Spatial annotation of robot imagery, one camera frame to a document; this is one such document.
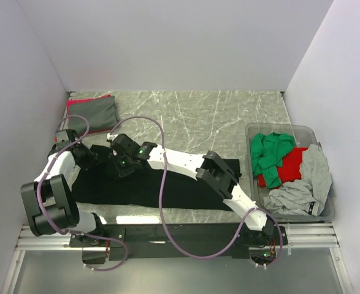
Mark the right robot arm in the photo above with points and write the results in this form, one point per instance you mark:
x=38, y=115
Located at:
x=209, y=171

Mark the green t-shirt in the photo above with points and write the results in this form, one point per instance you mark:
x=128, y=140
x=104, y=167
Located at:
x=267, y=153

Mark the folded gray t-shirt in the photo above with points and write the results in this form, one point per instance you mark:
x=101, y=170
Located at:
x=95, y=114

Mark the black base beam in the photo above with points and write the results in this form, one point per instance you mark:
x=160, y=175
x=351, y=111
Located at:
x=150, y=241

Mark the aluminium rail frame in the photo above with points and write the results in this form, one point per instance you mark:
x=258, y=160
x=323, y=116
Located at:
x=194, y=121

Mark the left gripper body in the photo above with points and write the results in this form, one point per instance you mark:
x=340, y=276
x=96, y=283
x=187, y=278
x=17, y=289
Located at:
x=88, y=157

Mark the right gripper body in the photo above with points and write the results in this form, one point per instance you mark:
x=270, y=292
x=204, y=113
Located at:
x=123, y=165

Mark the clear plastic bin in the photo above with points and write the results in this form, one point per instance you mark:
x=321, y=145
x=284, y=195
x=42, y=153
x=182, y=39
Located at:
x=304, y=137

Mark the red t-shirt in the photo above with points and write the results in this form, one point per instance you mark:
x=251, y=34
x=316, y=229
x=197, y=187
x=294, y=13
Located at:
x=289, y=171

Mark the black t-shirt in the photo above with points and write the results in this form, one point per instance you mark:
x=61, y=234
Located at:
x=95, y=186

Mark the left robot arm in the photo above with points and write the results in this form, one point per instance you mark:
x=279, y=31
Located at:
x=49, y=205

